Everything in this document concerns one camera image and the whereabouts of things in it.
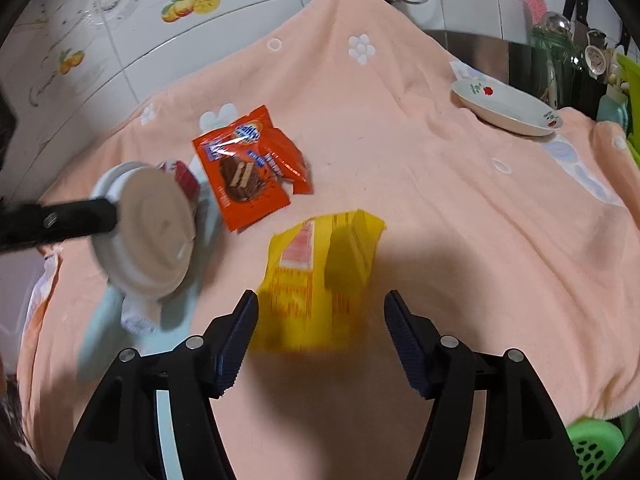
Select green utensil holder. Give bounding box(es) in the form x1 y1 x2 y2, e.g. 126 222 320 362
530 27 583 106

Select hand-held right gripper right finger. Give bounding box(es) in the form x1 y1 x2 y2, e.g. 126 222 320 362
384 289 573 480

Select white paper cup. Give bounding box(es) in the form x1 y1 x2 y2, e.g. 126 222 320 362
91 160 201 302

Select printed ceramic spoon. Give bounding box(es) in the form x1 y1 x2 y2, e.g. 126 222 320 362
582 30 608 79

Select peach printed blanket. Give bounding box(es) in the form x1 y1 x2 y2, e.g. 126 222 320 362
17 0 640 480

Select small orange snack wrapper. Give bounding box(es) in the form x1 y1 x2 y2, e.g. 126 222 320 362
262 127 315 196

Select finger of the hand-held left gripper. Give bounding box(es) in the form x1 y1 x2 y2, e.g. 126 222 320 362
0 197 120 256

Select green plastic basket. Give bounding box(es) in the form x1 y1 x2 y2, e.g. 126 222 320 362
565 417 628 480

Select pink brush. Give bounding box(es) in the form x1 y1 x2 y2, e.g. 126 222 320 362
522 0 548 26

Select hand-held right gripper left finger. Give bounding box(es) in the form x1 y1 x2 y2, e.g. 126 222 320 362
57 289 260 480

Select black handled kitchen knife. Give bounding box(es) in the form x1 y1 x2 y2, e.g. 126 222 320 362
562 0 591 26

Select large orange snack wrapper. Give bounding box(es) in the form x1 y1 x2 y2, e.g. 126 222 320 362
192 105 292 233

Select red white small box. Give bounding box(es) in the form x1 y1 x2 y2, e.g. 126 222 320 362
157 159 202 206

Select white flower print dish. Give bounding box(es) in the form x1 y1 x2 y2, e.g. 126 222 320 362
450 80 563 137

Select green dish rack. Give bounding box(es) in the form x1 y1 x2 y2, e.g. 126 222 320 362
615 52 640 171

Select teal bottle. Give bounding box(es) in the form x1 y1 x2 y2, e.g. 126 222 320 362
595 92 631 123

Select metal ladle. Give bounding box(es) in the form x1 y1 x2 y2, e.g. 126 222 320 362
540 11 571 36

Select yellow snack wrapper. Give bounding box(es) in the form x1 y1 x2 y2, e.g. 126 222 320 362
250 210 388 353

